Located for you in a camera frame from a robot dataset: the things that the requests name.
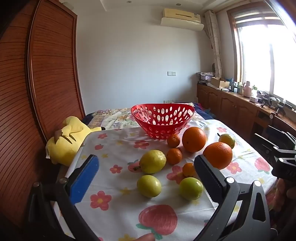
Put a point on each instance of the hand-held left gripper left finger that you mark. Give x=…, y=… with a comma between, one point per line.
x=83, y=178

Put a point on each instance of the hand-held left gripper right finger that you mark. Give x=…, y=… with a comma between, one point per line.
x=208, y=176

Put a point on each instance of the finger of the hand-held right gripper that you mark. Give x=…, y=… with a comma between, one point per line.
x=269, y=141
x=281, y=132

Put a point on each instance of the small green-yellow fruit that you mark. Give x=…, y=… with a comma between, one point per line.
x=191, y=188
x=149, y=186
x=227, y=140

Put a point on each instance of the large orange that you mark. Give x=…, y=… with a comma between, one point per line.
x=217, y=155
x=193, y=139

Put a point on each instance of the small tangerine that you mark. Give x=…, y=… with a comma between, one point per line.
x=174, y=156
x=188, y=169
x=173, y=140

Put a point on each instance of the large yellow lemon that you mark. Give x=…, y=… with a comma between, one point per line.
x=152, y=161

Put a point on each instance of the red perforated plastic basket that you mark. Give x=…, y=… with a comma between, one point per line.
x=161, y=118

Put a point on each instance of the person's right hand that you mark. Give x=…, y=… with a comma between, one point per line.
x=282, y=192

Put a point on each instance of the person's left hand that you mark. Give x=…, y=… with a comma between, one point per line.
x=145, y=237

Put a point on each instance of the yellow plush toy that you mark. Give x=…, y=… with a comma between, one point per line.
x=64, y=143

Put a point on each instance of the floral strawberry tablecloth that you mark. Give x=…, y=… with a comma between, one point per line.
x=120, y=208

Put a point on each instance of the long wooden cabinet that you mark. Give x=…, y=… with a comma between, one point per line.
x=231, y=104

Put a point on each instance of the pink kettle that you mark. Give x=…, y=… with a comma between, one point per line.
x=247, y=90

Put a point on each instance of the dark blue cloth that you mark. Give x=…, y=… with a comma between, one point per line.
x=204, y=111

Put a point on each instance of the floral bed blanket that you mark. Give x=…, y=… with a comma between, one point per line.
x=115, y=117

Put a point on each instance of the open cardboard box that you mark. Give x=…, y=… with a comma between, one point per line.
x=219, y=82

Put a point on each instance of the wooden framed window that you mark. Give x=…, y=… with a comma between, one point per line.
x=266, y=53

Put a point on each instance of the patterned white curtain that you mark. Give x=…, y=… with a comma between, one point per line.
x=215, y=44

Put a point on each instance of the white air conditioner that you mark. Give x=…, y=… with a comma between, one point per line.
x=181, y=19

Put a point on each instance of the white wall socket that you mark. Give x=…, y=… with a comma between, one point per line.
x=168, y=101

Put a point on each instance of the white wall switch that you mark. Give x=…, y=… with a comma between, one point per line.
x=171, y=73

